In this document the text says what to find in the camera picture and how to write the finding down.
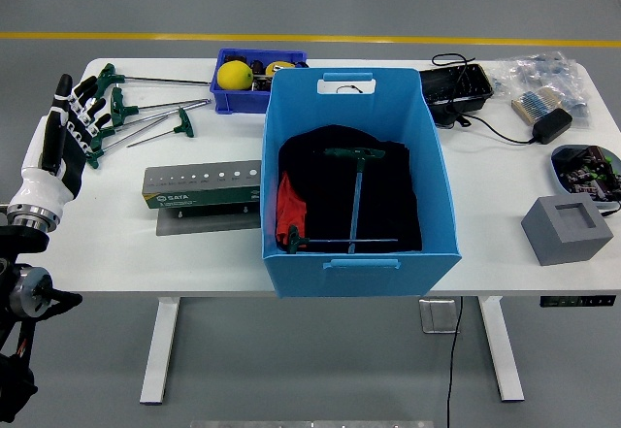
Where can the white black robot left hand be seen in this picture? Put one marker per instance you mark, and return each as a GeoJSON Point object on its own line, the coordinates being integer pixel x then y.
{"type": "Point", "coordinates": [73, 156]}

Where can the green metal hex key holder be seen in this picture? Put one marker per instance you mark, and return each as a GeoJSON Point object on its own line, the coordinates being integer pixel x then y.
{"type": "Point", "coordinates": [204, 197]}

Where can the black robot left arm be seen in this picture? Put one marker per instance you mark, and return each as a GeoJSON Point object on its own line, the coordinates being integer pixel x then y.
{"type": "Point", "coordinates": [19, 243]}

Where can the light blue plastic storage box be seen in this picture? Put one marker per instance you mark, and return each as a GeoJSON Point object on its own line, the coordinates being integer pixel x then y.
{"type": "Point", "coordinates": [359, 280]}

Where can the metal floor socket box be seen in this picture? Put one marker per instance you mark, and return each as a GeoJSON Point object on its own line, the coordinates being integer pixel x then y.
{"type": "Point", "coordinates": [436, 316]}

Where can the small dark blue bin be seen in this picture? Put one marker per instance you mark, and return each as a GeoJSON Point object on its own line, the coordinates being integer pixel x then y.
{"type": "Point", "coordinates": [238, 103]}

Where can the yellow lemon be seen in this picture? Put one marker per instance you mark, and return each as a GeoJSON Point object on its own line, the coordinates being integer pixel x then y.
{"type": "Point", "coordinates": [235, 75]}

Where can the dark brown block part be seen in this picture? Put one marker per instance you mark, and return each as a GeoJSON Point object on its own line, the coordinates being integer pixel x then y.
{"type": "Point", "coordinates": [262, 85]}

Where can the dark brown cylinder part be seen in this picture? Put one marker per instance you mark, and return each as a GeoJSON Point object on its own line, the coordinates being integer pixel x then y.
{"type": "Point", "coordinates": [257, 66]}

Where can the white table leg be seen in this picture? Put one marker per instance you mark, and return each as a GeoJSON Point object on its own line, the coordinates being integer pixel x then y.
{"type": "Point", "coordinates": [160, 350]}
{"type": "Point", "coordinates": [502, 350]}

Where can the red cloth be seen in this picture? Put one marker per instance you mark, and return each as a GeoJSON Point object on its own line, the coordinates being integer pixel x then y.
{"type": "Point", "coordinates": [291, 205]}

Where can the yellow tape measure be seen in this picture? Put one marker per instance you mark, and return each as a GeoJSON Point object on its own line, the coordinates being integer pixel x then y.
{"type": "Point", "coordinates": [279, 67]}

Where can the black cloth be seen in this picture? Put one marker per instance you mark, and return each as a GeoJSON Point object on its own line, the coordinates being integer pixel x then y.
{"type": "Point", "coordinates": [388, 195]}

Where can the black plastic tray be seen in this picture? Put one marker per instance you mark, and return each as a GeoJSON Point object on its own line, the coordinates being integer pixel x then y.
{"type": "Point", "coordinates": [456, 88]}

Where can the taped resistor strip bundle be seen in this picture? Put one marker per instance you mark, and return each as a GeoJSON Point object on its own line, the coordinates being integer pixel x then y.
{"type": "Point", "coordinates": [533, 103]}

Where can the clear bag of blue components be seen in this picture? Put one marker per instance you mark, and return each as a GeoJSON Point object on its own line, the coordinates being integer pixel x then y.
{"type": "Point", "coordinates": [538, 71]}

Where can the black power adapter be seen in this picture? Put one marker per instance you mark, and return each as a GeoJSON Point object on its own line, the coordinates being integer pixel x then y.
{"type": "Point", "coordinates": [553, 124]}

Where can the pale blue dish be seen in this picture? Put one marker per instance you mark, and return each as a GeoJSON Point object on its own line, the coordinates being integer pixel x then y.
{"type": "Point", "coordinates": [555, 171]}

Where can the grey foam block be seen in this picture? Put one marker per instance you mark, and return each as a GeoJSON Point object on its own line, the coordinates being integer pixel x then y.
{"type": "Point", "coordinates": [558, 243]}

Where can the pile of electronic parts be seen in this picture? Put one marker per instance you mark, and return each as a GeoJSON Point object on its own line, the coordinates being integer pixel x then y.
{"type": "Point", "coordinates": [582, 175]}

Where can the black table control panel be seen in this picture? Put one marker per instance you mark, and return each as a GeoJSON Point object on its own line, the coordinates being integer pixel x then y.
{"type": "Point", "coordinates": [577, 301]}

